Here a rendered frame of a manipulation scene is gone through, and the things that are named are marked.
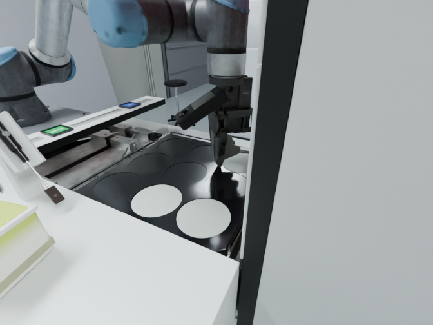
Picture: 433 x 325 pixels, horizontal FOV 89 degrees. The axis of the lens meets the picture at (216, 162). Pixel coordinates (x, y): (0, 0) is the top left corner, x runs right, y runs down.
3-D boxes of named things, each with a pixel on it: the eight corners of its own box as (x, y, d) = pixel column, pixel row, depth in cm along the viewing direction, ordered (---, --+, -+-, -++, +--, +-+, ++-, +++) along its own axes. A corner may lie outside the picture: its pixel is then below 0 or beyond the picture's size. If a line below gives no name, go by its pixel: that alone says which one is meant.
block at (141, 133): (155, 138, 75) (154, 129, 73) (149, 142, 72) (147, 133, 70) (137, 133, 78) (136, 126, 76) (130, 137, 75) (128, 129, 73)
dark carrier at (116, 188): (274, 158, 60) (274, 156, 60) (220, 259, 33) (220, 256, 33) (171, 135, 73) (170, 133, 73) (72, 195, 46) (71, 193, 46)
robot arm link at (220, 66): (214, 54, 38) (202, 51, 45) (214, 82, 41) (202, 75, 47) (253, 53, 40) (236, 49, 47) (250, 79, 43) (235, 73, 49)
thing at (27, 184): (63, 196, 35) (26, 115, 28) (37, 211, 32) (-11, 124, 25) (40, 186, 37) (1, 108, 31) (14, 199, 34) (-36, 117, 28)
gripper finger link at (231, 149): (241, 169, 54) (243, 135, 49) (218, 173, 52) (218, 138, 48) (236, 163, 56) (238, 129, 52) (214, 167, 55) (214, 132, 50)
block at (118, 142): (138, 147, 68) (136, 138, 67) (130, 152, 66) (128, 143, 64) (120, 142, 71) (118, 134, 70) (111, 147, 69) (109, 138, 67)
